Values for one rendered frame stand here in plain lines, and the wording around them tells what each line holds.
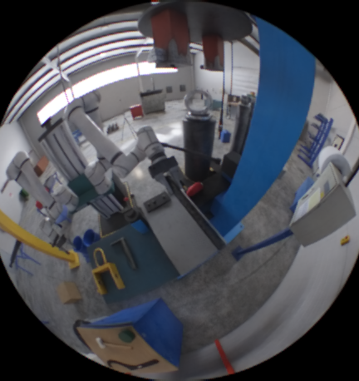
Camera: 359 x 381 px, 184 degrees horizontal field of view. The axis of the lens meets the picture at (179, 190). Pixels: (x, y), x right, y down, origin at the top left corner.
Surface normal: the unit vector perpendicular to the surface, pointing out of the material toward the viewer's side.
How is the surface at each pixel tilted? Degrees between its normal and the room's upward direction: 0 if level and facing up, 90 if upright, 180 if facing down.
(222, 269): 0
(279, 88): 90
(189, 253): 0
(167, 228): 0
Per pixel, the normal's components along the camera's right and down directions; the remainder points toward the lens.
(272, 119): -0.84, 0.47
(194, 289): -0.07, -0.61
